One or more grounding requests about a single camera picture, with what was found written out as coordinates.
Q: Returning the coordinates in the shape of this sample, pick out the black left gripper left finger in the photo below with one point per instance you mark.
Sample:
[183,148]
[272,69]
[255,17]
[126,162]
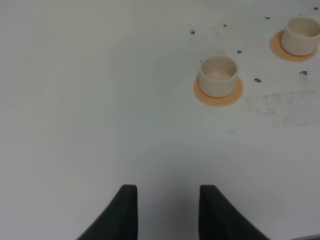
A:
[119,221]

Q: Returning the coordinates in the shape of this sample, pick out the white teacup near left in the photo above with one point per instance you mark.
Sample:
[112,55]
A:
[218,76]

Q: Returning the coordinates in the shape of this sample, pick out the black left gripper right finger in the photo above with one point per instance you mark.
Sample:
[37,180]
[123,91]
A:
[218,219]

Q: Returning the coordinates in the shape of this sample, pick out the orange coaster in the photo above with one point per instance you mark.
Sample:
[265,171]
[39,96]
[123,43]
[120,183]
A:
[218,101]
[277,49]

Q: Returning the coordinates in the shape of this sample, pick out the orange coaster near left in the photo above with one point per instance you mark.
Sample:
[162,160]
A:
[218,101]

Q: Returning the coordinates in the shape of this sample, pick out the white teacup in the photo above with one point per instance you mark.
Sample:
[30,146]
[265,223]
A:
[301,36]
[218,76]

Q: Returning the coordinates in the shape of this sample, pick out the white teacup middle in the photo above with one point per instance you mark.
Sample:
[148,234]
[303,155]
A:
[301,36]

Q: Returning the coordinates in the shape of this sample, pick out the orange coaster middle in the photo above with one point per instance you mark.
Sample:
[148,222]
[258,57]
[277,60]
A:
[277,49]

